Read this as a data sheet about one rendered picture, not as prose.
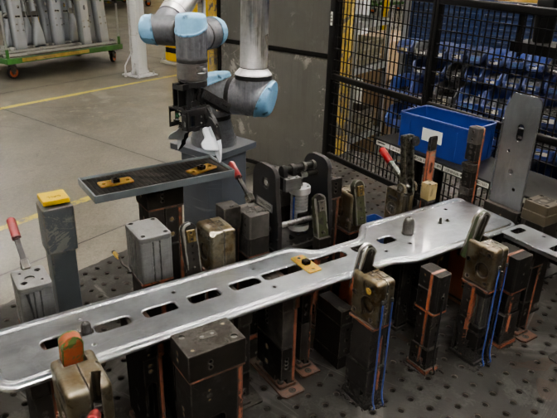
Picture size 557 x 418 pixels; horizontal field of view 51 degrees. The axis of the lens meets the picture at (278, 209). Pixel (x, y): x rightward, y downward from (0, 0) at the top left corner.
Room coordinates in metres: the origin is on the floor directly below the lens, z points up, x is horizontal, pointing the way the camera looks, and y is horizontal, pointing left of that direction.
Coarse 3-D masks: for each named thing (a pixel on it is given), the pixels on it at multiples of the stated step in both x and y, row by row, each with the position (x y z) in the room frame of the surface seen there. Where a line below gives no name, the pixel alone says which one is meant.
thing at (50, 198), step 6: (48, 192) 1.27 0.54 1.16; (54, 192) 1.27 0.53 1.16; (60, 192) 1.27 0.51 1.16; (42, 198) 1.23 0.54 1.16; (48, 198) 1.24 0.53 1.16; (54, 198) 1.24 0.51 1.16; (60, 198) 1.24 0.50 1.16; (66, 198) 1.24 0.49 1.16; (42, 204) 1.22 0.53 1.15; (48, 204) 1.22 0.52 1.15; (54, 204) 1.23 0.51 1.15
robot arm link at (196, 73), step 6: (180, 66) 1.41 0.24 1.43; (186, 66) 1.40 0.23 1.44; (192, 66) 1.40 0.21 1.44; (198, 66) 1.40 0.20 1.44; (204, 66) 1.42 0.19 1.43; (180, 72) 1.41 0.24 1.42; (186, 72) 1.40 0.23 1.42; (192, 72) 1.40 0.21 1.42; (198, 72) 1.41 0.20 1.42; (204, 72) 1.42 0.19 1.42; (180, 78) 1.41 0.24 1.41; (186, 78) 1.40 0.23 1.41; (192, 78) 1.40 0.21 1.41; (198, 78) 1.40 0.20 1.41; (204, 78) 1.42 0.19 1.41
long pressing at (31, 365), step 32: (384, 224) 1.49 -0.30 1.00; (416, 224) 1.50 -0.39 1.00; (448, 224) 1.50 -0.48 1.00; (512, 224) 1.52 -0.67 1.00; (256, 256) 1.28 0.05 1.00; (288, 256) 1.29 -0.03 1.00; (320, 256) 1.29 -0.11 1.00; (352, 256) 1.30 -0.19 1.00; (384, 256) 1.30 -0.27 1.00; (416, 256) 1.31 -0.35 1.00; (160, 288) 1.12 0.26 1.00; (192, 288) 1.13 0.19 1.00; (224, 288) 1.13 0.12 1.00; (256, 288) 1.13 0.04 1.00; (288, 288) 1.14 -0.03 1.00; (320, 288) 1.16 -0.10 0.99; (32, 320) 0.98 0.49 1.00; (64, 320) 0.99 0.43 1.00; (96, 320) 0.99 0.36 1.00; (160, 320) 1.00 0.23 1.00; (192, 320) 1.00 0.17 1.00; (0, 352) 0.88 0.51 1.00; (32, 352) 0.89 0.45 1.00; (96, 352) 0.89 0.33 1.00; (128, 352) 0.90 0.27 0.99; (0, 384) 0.80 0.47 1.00; (32, 384) 0.81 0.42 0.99
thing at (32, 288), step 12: (12, 276) 1.06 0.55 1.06; (24, 276) 1.06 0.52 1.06; (36, 276) 1.06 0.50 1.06; (48, 276) 1.06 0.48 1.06; (24, 288) 1.01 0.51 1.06; (36, 288) 1.02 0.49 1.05; (48, 288) 1.03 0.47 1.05; (24, 300) 1.01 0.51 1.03; (36, 300) 1.02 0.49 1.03; (48, 300) 1.03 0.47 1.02; (24, 312) 1.01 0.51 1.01; (36, 312) 1.02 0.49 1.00; (48, 312) 1.03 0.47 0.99; (48, 348) 1.03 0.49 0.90
